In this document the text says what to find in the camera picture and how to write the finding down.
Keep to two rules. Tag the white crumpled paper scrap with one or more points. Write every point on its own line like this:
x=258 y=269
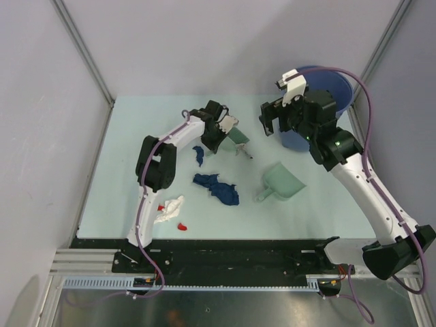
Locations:
x=171 y=210

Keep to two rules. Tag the small dark blue paper scrap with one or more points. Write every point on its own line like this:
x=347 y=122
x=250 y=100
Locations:
x=199 y=155

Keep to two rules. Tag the left aluminium frame post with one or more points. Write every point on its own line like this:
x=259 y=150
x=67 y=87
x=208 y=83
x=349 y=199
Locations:
x=79 y=43

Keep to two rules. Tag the large dark blue paper scrap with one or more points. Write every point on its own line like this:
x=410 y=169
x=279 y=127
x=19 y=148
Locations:
x=225 y=193

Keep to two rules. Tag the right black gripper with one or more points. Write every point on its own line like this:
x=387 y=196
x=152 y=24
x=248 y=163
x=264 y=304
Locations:
x=270 y=112

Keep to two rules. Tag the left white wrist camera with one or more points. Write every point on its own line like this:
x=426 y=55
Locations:
x=227 y=123

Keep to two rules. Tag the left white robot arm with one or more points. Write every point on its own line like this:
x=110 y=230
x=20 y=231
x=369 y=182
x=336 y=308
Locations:
x=156 y=165

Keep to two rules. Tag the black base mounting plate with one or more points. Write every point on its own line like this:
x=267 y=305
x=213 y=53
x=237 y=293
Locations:
x=228 y=262

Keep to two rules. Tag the small green hand brush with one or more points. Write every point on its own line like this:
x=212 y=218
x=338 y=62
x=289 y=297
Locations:
x=236 y=136

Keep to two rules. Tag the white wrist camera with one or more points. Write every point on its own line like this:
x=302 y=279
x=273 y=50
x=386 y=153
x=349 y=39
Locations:
x=293 y=83
x=227 y=123

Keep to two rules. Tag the blue plastic waste bin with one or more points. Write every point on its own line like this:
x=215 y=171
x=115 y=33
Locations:
x=339 y=91

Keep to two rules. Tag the aluminium frame post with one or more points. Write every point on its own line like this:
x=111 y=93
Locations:
x=387 y=36
x=79 y=43

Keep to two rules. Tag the green plastic dustpan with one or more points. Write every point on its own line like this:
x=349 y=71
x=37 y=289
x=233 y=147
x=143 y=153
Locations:
x=279 y=182

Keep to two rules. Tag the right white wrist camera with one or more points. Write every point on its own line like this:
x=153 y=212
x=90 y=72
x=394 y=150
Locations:
x=293 y=83

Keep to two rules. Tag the grey slotted cable duct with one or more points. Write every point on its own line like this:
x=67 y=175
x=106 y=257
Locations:
x=311 y=284

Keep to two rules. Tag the small red scrap bottom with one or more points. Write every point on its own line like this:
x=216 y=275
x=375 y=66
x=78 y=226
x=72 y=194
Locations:
x=182 y=227

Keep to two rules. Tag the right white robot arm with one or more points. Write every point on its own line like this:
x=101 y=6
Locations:
x=399 y=239

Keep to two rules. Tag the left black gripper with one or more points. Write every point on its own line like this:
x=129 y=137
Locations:
x=213 y=146

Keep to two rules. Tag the right aluminium frame post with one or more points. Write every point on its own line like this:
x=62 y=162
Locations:
x=387 y=36

